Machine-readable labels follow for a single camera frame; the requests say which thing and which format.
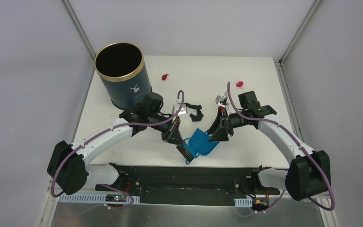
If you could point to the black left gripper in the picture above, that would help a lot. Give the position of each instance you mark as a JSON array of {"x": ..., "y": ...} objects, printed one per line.
[{"x": 172, "y": 131}]

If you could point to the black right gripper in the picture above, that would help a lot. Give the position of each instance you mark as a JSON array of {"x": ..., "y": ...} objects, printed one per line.
[{"x": 221, "y": 127}]

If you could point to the blue plastic dustpan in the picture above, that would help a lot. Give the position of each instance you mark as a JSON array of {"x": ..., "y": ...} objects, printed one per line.
[{"x": 199, "y": 142}]

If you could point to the blue hand brush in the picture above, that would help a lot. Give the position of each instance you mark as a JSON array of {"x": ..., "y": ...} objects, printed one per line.
[{"x": 189, "y": 154}]

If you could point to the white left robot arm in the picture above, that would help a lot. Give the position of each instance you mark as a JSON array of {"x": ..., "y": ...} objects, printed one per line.
[{"x": 70, "y": 165}]

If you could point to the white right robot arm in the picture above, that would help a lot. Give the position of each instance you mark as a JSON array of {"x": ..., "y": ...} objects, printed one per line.
[{"x": 309, "y": 170}]

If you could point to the large black paper scrap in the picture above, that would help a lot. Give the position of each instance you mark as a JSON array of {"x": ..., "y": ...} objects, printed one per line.
[{"x": 195, "y": 117}]

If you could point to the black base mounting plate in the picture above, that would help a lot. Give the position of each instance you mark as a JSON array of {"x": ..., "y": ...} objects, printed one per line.
[{"x": 202, "y": 186}]

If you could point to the pink paper scrap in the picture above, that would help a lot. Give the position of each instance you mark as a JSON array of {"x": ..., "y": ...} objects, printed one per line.
[{"x": 240, "y": 84}]

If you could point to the dark blue gold-rimmed bin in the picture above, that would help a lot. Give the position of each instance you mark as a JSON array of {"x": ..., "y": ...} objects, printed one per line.
[{"x": 122, "y": 70}]

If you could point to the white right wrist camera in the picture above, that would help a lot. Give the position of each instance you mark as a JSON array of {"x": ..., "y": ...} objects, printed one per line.
[{"x": 222, "y": 101}]

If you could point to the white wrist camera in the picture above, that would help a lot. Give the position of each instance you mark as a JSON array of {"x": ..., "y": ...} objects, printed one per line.
[
  {"x": 222, "y": 101},
  {"x": 179, "y": 109}
]

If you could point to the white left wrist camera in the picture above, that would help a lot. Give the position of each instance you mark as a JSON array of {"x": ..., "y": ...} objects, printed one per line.
[{"x": 179, "y": 109}]

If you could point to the right white slotted cable duct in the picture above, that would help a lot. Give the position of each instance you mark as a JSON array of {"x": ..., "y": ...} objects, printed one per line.
[{"x": 243, "y": 202}]

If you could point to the white slotted cable duct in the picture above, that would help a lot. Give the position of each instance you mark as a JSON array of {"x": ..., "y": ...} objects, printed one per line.
[
  {"x": 99, "y": 198},
  {"x": 243, "y": 202}
]

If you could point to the left white slotted cable duct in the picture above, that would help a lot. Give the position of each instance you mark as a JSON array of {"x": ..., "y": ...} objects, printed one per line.
[{"x": 99, "y": 198}]

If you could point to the aluminium frame rail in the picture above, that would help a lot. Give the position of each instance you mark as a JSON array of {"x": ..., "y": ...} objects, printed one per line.
[{"x": 79, "y": 28}]

